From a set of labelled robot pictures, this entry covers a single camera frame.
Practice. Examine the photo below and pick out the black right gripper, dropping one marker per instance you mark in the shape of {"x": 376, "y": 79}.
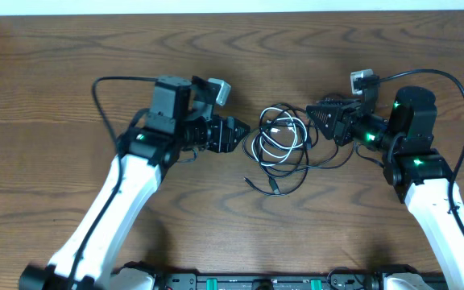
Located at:
{"x": 342, "y": 118}

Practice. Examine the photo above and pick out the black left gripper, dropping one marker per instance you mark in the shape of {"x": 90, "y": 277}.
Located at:
{"x": 227, "y": 133}

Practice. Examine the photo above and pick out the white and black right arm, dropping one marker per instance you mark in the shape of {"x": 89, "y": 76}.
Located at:
{"x": 421, "y": 177}

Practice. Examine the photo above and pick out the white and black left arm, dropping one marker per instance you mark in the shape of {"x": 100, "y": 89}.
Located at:
{"x": 180, "y": 118}

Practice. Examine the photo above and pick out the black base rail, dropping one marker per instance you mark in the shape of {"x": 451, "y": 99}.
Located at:
{"x": 337, "y": 280}

